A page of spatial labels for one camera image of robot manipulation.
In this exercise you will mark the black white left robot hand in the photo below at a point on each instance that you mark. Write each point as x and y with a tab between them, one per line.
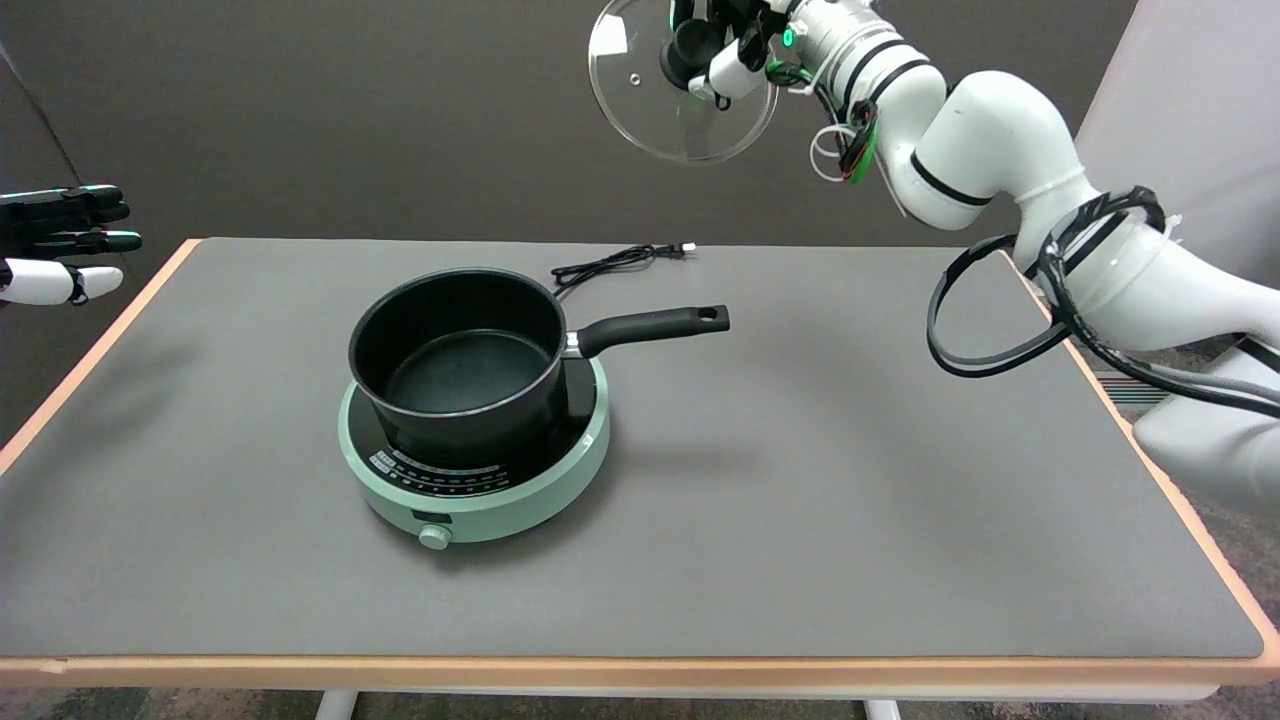
40	282

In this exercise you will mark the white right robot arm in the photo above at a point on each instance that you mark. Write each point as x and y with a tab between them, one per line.
990	140

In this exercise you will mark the grey table mat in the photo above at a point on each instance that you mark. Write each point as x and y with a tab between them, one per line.
800	500

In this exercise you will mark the white partition panel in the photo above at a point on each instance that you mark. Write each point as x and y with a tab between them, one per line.
1200	100

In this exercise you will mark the green induction cooker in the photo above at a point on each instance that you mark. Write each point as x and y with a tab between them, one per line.
500	515

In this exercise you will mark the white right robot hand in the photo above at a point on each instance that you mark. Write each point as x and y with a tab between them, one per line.
735	70

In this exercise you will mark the glass pot lid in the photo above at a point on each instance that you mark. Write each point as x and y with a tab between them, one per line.
630	110

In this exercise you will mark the white table leg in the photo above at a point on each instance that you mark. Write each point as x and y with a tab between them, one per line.
335	706
882	710

